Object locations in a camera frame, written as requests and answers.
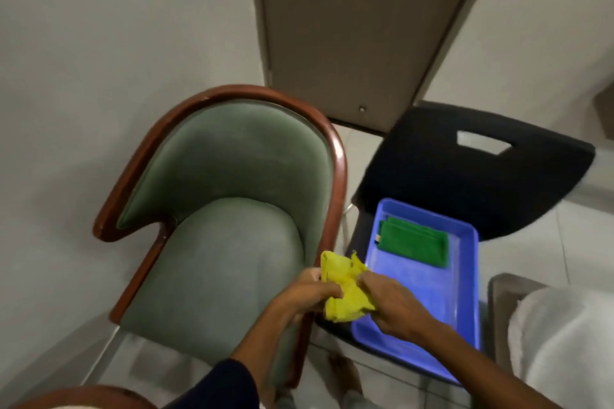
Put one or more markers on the dark blue sleeve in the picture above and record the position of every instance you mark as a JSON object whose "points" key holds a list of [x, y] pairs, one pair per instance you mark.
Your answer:
{"points": [[216, 387]]}

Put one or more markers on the green folded cloth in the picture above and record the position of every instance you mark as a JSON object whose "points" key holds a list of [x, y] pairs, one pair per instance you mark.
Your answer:
{"points": [[415, 243]]}

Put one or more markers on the person's right hand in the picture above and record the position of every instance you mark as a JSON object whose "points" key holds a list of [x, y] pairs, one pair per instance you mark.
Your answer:
{"points": [[393, 310]]}

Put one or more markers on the yellow cloth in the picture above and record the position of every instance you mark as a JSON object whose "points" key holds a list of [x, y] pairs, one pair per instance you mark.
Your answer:
{"points": [[348, 301]]}

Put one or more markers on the person's left thumb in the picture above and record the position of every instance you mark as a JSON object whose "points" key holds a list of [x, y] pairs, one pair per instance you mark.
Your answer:
{"points": [[331, 295]]}

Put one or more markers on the black plastic chair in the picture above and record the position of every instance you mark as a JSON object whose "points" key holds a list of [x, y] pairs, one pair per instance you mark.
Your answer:
{"points": [[431, 174]]}

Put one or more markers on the person's left hand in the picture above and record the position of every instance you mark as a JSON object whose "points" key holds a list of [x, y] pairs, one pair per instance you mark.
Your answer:
{"points": [[302, 296]]}

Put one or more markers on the person's bare foot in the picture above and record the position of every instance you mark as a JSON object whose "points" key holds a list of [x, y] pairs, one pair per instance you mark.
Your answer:
{"points": [[344, 375]]}

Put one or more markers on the person's right fingers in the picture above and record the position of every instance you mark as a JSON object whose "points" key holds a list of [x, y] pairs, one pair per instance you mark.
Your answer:
{"points": [[368, 283]]}

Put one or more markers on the person's left forearm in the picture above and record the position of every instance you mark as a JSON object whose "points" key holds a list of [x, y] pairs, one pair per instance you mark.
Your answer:
{"points": [[259, 351]]}

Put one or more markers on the blue plastic tray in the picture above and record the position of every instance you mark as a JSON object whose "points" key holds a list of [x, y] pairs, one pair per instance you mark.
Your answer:
{"points": [[422, 293]]}

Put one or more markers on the brown wooden chair rim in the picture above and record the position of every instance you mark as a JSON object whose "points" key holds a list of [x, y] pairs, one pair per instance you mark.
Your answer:
{"points": [[81, 396]]}

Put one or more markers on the person's right forearm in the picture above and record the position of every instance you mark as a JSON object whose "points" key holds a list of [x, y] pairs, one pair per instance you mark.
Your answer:
{"points": [[470, 370]]}

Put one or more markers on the brown door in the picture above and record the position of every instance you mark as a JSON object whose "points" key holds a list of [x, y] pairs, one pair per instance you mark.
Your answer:
{"points": [[359, 30]]}

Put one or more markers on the white towel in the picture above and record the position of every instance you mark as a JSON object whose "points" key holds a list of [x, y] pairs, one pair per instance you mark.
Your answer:
{"points": [[566, 346]]}

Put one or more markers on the green upholstered wooden armchair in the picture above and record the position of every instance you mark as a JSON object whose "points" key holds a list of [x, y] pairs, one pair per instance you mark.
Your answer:
{"points": [[230, 159]]}

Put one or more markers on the brown furniture piece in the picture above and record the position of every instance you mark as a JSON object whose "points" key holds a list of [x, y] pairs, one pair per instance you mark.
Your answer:
{"points": [[605, 114]]}

